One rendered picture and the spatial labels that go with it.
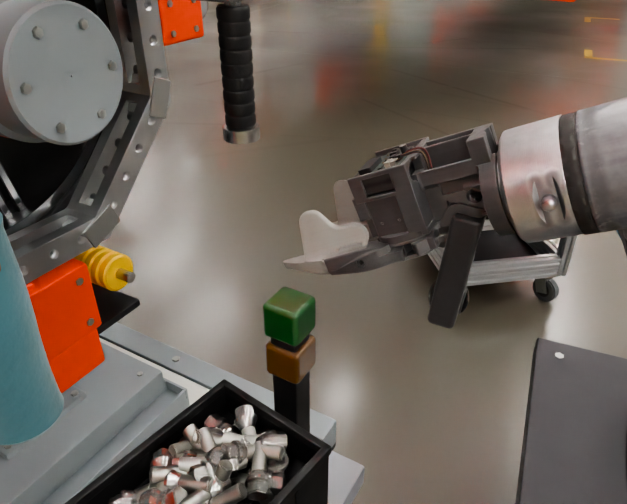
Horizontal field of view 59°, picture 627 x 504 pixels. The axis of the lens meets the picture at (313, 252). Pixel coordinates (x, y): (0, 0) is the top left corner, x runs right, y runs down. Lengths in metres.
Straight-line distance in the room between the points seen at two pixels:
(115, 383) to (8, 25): 0.73
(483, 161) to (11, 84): 0.39
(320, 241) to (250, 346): 1.02
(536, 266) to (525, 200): 1.25
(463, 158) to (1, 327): 0.45
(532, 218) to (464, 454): 0.91
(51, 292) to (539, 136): 0.61
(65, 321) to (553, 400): 0.76
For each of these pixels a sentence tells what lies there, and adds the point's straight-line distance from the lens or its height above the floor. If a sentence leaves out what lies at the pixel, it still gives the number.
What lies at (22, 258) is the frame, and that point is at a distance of 0.77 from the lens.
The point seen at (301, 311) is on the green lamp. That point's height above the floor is 0.66.
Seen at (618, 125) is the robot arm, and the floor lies 0.86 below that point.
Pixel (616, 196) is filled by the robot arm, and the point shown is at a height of 0.82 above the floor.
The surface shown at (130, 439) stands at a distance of 1.10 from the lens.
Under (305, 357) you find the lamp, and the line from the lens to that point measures 0.56.
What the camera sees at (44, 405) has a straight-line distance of 0.69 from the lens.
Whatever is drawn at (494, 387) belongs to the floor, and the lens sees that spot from 1.44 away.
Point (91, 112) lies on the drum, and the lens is 0.59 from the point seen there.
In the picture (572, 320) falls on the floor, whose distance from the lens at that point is 1.73.
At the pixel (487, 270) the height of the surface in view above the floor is 0.14.
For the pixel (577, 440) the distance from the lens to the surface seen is 0.97.
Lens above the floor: 0.98
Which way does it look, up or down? 32 degrees down
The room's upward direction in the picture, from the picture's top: straight up
